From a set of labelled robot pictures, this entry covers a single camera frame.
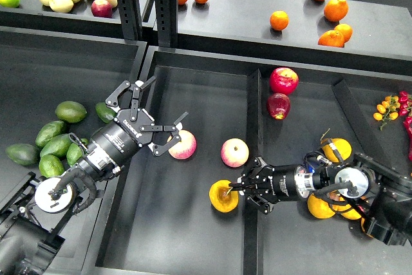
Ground green avocado by tray wall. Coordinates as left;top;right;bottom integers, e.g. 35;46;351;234
95;102;116;124

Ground black left tray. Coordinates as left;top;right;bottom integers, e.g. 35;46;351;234
1;26;147;274

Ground large orange on shelf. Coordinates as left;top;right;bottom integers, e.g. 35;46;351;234
324;0;349;22

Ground black tray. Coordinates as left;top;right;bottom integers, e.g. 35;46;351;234
1;26;147;274
84;47;411;274

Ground black shelf post right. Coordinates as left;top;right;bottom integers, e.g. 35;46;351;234
154;0;178;48

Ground bright red apple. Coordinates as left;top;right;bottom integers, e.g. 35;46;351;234
269;67;299;95

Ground orange on shelf front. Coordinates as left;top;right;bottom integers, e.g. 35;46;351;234
318;30;345;48

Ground green avocado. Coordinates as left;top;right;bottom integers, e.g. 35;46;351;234
35;120;68;148
55;100;87;124
95;102;116;124

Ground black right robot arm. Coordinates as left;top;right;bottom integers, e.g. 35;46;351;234
229;152;411;245

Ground dark red apple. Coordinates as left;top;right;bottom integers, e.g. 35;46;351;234
267;93;290;120

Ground orange on shelf right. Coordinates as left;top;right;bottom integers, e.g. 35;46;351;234
334;24;353;43

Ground pink apple left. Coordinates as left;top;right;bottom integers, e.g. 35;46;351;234
168;129;197;160

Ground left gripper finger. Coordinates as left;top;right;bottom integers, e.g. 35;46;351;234
140;111;189;156
105;77;156;120

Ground red chili peppers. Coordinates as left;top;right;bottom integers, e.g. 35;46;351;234
398;91;412;160

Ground orange cherry tomato bunch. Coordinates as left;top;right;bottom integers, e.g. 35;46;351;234
373;95;400;131

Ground pink apple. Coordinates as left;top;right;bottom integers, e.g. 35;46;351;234
168;129;197;160
221;138;249;168

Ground orange on shelf middle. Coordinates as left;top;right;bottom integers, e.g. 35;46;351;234
270;10;289;31

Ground black centre tray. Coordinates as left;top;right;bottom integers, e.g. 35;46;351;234
84;47;411;274

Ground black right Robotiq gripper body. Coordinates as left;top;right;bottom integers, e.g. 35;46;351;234
250;162;310;205

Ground black shelf post left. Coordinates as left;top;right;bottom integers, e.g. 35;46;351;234
118;0;142;41

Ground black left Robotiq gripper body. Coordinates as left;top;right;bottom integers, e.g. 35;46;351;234
88;108;155;175

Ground pink apple right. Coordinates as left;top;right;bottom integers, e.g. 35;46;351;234
221;138;249;168

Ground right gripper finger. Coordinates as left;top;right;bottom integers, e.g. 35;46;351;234
236;156;274;188
229;183;277;214

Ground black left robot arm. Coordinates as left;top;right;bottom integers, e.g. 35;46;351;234
1;77;187;274

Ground black shelf post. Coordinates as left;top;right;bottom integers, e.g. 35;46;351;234
118;0;142;41
154;0;178;48

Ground red apple on shelf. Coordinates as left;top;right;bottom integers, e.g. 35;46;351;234
91;0;113;18

